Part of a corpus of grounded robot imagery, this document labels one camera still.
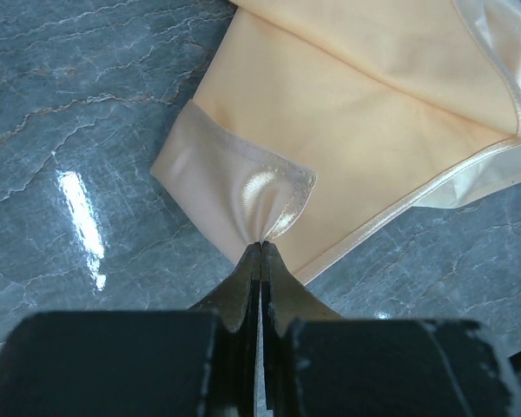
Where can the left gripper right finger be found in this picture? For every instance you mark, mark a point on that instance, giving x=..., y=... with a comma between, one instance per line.
x=318, y=363

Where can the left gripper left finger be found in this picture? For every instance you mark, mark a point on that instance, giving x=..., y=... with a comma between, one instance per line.
x=200, y=361

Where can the peach satin napkin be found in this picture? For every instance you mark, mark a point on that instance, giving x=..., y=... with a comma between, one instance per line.
x=318, y=122

